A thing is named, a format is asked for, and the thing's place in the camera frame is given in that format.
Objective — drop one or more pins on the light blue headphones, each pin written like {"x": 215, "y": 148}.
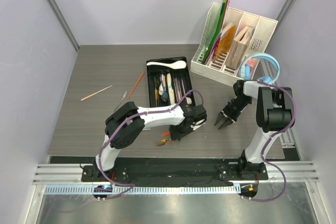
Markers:
{"x": 265, "y": 64}

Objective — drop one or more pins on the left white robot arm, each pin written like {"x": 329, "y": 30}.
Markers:
{"x": 126, "y": 124}

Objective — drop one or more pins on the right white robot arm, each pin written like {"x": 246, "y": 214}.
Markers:
{"x": 275, "y": 113}

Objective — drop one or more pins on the tan book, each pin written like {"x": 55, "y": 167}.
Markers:
{"x": 238, "y": 47}

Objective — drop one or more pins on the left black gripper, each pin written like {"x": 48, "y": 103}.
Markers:
{"x": 175, "y": 135}

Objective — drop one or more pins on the green folder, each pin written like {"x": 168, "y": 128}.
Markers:
{"x": 216, "y": 30}

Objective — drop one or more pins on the wooden chopstick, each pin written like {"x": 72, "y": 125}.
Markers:
{"x": 93, "y": 94}

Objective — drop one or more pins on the blue silicone spoon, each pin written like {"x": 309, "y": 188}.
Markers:
{"x": 163, "y": 88}

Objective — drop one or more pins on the black utensil tray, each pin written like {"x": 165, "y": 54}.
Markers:
{"x": 156, "y": 71}

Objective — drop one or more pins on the orange chopstick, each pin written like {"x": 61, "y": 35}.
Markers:
{"x": 136, "y": 84}

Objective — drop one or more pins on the orange book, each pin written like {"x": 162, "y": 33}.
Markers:
{"x": 225, "y": 40}

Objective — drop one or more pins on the beige sheathed knife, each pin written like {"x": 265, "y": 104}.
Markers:
{"x": 170, "y": 89}

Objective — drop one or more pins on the large white rice spoon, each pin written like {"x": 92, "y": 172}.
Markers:
{"x": 175, "y": 65}

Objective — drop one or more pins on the chopsticks in tray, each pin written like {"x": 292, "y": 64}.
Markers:
{"x": 179, "y": 86}

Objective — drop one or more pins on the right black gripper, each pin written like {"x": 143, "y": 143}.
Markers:
{"x": 230, "y": 117}

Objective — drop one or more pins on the beige wooden spoon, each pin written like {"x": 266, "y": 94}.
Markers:
{"x": 188, "y": 100}

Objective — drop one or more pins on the white file organizer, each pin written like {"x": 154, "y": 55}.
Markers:
{"x": 218, "y": 71}

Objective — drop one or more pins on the gold fork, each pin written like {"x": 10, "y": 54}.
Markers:
{"x": 163, "y": 142}

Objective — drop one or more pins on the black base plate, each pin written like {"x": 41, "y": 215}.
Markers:
{"x": 143, "y": 170}

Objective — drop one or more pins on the green handled fork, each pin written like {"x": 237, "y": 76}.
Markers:
{"x": 156, "y": 91}

